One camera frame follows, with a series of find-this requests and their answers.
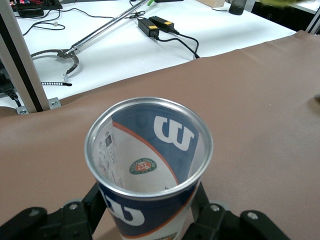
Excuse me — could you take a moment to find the black zip tie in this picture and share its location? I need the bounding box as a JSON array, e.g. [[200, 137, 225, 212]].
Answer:
[[41, 80, 73, 88]]

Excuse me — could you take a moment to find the aluminium camera post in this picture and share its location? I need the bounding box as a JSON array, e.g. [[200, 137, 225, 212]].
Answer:
[[0, 0, 49, 113]]

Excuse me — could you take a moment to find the blue white tennis ball can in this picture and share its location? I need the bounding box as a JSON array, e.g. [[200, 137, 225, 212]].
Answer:
[[83, 96, 215, 240]]

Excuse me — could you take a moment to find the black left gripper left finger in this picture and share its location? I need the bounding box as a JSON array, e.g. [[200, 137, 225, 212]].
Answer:
[[0, 181, 106, 240]]

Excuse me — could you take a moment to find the silver telescopic grabber tool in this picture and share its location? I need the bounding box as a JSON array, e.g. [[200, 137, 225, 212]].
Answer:
[[30, 0, 151, 83]]

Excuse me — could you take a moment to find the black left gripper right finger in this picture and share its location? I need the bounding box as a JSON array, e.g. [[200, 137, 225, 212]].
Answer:
[[183, 181, 291, 240]]

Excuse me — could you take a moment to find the dark grey cup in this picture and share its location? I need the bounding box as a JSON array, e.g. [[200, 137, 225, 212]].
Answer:
[[228, 0, 248, 16]]

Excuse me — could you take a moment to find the black power adapter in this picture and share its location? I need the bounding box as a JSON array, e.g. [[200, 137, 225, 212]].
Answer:
[[149, 15, 181, 36], [138, 17, 161, 41]]

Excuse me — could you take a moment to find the black plug with cable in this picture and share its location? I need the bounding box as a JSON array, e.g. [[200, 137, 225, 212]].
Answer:
[[0, 59, 23, 108]]

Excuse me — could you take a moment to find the black power adapter cable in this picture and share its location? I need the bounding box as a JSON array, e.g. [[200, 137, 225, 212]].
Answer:
[[156, 36, 201, 60], [174, 31, 201, 60]]

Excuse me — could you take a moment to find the wooden block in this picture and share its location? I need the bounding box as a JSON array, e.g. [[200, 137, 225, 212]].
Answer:
[[199, 0, 226, 8]]

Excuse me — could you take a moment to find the brown table mat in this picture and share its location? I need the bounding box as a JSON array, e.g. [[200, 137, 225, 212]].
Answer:
[[0, 29, 320, 240]]

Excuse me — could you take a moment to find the yellow tennis ball small black mark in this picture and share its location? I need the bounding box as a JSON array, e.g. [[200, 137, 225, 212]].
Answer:
[[259, 0, 301, 4]]

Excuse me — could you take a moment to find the flat black box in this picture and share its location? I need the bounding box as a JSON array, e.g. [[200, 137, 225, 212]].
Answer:
[[17, 7, 45, 18]]

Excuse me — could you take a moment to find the aluminium frame profile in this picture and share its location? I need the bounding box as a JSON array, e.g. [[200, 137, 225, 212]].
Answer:
[[303, 11, 320, 35]]

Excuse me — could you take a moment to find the thin black cable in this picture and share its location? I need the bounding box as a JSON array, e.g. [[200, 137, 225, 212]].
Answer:
[[23, 7, 116, 37]]

